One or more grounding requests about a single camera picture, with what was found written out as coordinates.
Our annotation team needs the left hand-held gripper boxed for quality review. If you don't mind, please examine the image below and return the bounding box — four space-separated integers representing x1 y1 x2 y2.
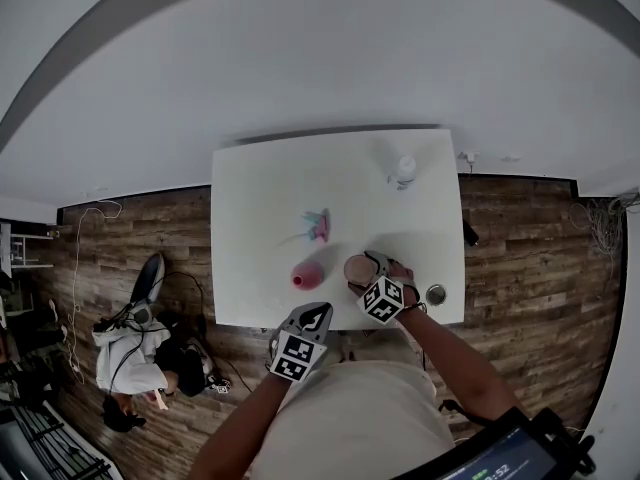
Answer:
269 301 335 385

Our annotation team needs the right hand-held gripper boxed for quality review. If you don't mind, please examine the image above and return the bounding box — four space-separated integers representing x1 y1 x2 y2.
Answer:
345 250 421 326

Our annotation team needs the pink dimpled glass cup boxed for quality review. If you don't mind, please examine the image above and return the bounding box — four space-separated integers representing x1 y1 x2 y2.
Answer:
343 253 380 290

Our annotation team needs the red pink bottle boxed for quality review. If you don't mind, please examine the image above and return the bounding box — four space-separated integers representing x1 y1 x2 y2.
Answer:
290 251 335 291

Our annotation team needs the person's right forearm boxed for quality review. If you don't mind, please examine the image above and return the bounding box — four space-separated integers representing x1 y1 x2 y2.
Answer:
393 307 527 422

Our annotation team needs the person's left forearm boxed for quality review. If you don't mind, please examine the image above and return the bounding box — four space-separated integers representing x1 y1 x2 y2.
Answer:
188 371 292 480

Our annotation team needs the small clear white-capped bottle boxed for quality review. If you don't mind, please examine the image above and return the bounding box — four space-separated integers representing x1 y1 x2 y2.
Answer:
386 154 419 192

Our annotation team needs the person's right hand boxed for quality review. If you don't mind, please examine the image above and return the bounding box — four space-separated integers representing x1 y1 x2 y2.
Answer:
386 260 421 308

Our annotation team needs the person's beige shirt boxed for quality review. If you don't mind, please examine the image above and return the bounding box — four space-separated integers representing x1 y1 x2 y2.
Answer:
248 359 457 480

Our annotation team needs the black flat device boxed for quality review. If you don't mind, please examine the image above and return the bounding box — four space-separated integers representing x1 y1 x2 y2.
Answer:
461 217 481 248

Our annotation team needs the white square table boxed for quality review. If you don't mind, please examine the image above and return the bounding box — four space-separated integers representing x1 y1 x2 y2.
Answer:
210 127 466 330

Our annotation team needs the black metal rack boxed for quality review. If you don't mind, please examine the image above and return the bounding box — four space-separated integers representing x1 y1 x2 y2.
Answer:
0 396 124 480

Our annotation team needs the white desk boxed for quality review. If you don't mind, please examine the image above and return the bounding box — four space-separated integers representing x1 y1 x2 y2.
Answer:
0 219 57 280

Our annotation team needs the black floor cable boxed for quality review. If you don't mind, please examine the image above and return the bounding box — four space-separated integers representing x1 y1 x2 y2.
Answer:
162 270 257 395

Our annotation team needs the white floor cable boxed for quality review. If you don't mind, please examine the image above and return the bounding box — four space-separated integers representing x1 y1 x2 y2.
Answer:
66 198 124 385

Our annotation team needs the tangled white cable bundle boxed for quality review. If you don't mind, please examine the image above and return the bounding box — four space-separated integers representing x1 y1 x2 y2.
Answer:
568 194 627 260

